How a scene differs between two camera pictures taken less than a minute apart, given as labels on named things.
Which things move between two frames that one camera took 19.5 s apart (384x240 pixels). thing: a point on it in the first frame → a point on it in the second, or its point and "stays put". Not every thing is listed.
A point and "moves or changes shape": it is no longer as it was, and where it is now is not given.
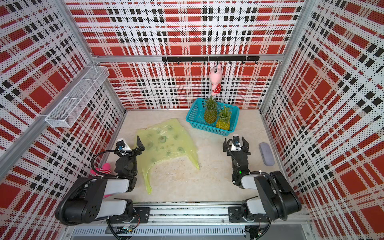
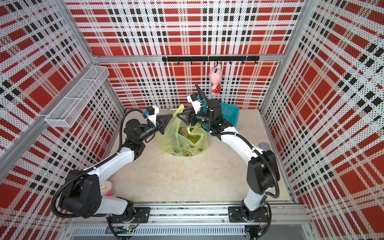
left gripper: x=136 y=150 → x=163 y=120
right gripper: x=245 y=148 → x=190 y=115
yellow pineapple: x=223 y=122 moves or changes shape
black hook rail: x=210 y=58 stays put
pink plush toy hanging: x=215 y=75 stays put
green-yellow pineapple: x=210 y=113 moves or changes shape
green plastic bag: x=165 y=138 → x=180 y=140
